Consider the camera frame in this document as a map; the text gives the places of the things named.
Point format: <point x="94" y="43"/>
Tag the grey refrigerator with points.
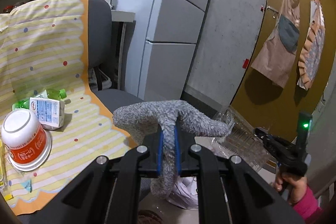
<point x="160" y="47"/>

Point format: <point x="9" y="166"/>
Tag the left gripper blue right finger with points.
<point x="177" y="150"/>

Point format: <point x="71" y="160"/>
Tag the red white instant noodle cup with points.
<point x="27" y="143"/>

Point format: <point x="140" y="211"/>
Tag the trash bin with pink liner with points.
<point x="185" y="193"/>

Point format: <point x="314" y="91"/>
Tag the pink apron with grey pocket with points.
<point x="276" y="58"/>

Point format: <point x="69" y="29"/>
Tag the green plastic bottle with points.
<point x="46" y="94"/>

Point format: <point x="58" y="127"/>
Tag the grey office chair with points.
<point x="100" y="50"/>

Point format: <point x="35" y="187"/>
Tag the right hand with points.
<point x="297" y="186"/>

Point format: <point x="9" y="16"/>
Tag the grey fluffy sock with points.
<point x="144" y="118"/>

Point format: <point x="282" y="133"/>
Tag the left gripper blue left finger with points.
<point x="159" y="152"/>

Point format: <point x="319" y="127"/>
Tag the yellow striped dotted cloth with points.
<point x="44" y="44"/>

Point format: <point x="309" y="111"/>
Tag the mustard yellow door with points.
<point x="264" y="104"/>

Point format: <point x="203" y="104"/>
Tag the orange ruffled floral apron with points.
<point x="310" y="55"/>

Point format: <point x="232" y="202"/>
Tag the clear plastic container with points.
<point x="241" y="140"/>

